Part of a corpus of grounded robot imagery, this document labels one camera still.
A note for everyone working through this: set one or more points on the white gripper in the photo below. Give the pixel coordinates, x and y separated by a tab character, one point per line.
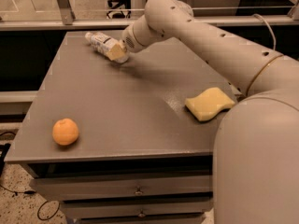
128	40

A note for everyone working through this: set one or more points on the clear plastic water bottle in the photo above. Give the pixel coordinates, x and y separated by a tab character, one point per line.
102	43

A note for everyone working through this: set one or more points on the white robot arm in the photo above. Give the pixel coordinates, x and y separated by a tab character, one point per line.
256	149

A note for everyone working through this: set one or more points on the yellow sponge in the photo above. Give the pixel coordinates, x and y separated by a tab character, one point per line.
209	104

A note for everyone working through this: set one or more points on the orange fruit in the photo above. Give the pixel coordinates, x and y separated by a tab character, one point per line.
65	132

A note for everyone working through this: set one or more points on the grey drawer cabinet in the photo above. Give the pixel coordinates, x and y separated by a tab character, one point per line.
132	122

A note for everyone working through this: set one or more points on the top grey drawer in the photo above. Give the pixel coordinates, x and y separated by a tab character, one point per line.
99	187

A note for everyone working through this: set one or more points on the grey drawer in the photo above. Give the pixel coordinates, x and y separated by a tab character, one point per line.
99	187
141	208

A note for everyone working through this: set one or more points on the metal railing frame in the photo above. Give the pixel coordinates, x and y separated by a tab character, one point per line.
21	15

